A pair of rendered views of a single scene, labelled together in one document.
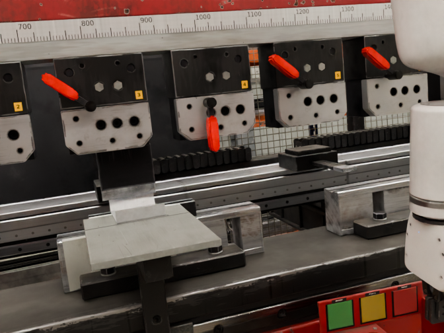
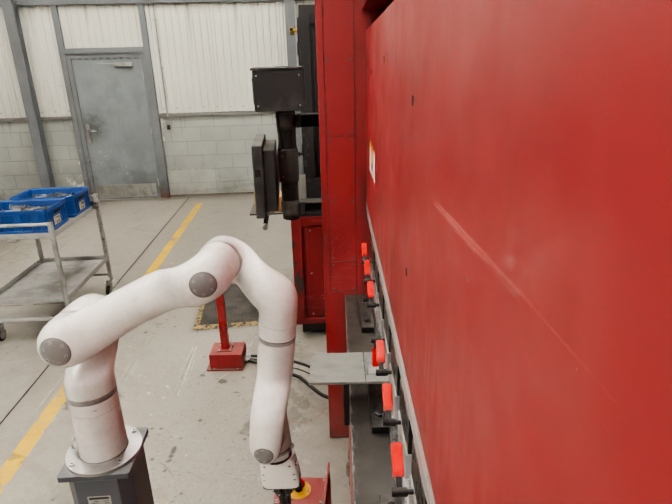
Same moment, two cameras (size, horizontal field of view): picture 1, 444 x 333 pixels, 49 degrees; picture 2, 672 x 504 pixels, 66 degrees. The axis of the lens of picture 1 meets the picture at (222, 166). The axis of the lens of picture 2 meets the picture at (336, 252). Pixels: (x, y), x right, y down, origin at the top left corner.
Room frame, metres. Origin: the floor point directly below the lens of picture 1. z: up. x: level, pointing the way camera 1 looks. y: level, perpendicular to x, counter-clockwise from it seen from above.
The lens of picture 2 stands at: (1.18, -1.32, 1.96)
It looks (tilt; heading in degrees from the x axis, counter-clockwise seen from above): 20 degrees down; 107
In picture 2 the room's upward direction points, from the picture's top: 1 degrees counter-clockwise
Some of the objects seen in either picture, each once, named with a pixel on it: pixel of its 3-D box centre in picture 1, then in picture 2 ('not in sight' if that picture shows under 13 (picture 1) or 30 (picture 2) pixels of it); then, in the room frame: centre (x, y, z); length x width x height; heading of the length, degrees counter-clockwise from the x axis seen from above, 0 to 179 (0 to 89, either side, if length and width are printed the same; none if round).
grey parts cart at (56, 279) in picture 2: not in sight; (49, 263); (-2.25, 1.79, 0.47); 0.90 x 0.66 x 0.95; 111
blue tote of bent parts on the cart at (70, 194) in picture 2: not in sight; (52, 202); (-2.33, 2.03, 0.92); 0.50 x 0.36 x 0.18; 21
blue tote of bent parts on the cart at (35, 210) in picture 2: not in sight; (24, 216); (-2.20, 1.63, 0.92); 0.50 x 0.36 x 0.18; 21
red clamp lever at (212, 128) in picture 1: (211, 124); (377, 351); (0.89, 0.01, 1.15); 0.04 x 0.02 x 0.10; 17
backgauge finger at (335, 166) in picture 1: (321, 159); not in sight; (1.21, -0.25, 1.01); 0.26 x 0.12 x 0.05; 17
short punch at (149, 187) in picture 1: (126, 172); not in sight; (0.91, 0.18, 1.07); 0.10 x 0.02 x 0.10; 107
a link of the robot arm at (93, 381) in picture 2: not in sight; (89, 344); (0.24, -0.39, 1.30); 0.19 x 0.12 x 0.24; 105
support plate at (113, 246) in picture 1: (143, 230); (349, 367); (0.76, 0.14, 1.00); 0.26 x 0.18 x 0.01; 17
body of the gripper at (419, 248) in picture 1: (439, 243); (279, 467); (0.70, -0.31, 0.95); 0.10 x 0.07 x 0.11; 12
